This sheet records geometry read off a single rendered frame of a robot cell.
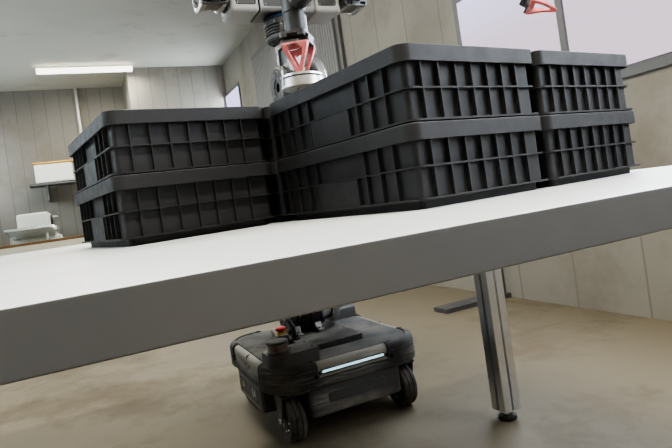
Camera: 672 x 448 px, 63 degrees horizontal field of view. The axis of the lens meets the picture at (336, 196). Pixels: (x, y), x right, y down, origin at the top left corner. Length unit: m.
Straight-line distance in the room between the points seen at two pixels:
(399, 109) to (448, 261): 0.40
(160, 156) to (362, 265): 0.68
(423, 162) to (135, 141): 0.50
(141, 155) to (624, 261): 2.35
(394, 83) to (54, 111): 9.03
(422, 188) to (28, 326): 0.55
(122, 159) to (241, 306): 0.67
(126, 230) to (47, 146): 8.63
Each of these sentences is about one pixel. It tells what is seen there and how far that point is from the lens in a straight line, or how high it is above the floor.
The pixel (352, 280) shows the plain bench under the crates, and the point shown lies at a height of 0.68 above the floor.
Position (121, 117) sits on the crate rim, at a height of 0.92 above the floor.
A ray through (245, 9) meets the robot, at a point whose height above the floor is 1.38.
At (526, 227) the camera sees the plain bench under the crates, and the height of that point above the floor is 0.69.
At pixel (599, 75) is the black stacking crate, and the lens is 1.17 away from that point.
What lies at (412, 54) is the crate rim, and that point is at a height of 0.91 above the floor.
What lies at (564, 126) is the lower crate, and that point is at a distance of 1.03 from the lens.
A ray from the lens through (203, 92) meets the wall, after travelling 8.78.
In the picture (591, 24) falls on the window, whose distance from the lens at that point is 2.90.
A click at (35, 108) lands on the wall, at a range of 9.71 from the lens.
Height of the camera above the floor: 0.73
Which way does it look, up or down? level
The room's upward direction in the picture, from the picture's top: 8 degrees counter-clockwise
